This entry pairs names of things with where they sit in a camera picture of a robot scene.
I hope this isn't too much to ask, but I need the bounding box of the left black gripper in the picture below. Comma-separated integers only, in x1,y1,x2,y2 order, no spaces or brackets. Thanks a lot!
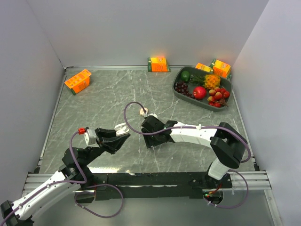
82,127,130,165

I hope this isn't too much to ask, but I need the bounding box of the white earbud charging case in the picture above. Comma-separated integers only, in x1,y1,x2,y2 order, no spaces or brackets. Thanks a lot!
114,123,129,137

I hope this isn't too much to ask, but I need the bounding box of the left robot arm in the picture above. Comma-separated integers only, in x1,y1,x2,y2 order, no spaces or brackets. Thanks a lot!
0,128,130,226

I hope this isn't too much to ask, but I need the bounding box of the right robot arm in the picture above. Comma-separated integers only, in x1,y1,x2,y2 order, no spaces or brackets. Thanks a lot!
141,116,249,188

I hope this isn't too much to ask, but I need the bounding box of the pink earbud charging case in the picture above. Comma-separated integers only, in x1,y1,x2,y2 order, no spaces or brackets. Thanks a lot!
139,108,148,117

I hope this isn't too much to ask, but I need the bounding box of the dark grape bunch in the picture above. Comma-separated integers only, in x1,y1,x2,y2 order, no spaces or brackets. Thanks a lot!
174,81,194,99

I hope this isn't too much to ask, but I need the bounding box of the red apple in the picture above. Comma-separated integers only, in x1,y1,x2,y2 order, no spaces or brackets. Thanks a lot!
192,86,207,99

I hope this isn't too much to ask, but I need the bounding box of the green lime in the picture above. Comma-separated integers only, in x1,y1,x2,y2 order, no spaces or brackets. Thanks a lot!
181,71,190,82

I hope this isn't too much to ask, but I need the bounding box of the orange juice carton middle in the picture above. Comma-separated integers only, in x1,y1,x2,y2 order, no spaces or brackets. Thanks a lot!
147,57,171,73

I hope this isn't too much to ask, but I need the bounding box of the orange juice carton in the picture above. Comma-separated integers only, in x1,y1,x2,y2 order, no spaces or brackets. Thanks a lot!
64,69,92,95
147,57,171,73
209,59,232,80

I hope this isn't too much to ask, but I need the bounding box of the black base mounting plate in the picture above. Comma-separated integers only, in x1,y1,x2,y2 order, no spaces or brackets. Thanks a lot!
80,172,232,201

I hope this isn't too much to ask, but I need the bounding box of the orange juice carton left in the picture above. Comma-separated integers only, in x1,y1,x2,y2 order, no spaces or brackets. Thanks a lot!
64,69,92,95

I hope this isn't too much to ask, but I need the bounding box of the dark grey fruit tray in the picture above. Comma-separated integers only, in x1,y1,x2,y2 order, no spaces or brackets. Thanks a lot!
172,66,232,112

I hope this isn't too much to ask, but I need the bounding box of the red lychee bunch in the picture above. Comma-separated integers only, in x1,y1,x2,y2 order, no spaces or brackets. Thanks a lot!
207,87,230,108

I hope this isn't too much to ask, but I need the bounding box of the small pineapple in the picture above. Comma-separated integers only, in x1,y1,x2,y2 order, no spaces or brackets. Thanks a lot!
190,74,221,89

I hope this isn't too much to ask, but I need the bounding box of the orange carton behind tray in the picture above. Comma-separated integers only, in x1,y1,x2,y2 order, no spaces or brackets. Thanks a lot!
195,63,214,74

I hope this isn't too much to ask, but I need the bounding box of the orange juice carton right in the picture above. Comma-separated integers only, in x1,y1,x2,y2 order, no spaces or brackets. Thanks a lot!
209,59,232,80

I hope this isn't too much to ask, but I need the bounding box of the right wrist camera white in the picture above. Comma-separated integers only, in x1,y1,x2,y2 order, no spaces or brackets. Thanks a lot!
140,109,158,118

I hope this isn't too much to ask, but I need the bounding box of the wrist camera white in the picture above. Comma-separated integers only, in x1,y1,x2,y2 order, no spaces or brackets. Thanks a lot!
140,109,158,118
78,128,97,146

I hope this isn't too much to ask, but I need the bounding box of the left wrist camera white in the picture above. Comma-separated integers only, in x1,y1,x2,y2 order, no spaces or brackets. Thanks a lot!
78,128,97,146

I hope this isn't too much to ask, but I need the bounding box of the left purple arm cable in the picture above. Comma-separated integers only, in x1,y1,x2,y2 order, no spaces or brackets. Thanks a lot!
0,130,88,226

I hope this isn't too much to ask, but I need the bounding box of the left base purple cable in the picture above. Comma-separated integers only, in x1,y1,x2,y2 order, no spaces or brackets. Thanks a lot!
74,184,124,218

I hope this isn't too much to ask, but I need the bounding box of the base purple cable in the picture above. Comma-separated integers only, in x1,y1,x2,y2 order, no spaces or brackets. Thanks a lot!
203,169,249,210
74,184,124,218

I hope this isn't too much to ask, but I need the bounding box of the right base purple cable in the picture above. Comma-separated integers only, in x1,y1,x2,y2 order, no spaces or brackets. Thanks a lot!
203,169,249,210

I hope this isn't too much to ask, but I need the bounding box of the aluminium rail frame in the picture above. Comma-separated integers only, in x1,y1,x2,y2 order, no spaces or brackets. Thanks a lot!
13,66,283,226

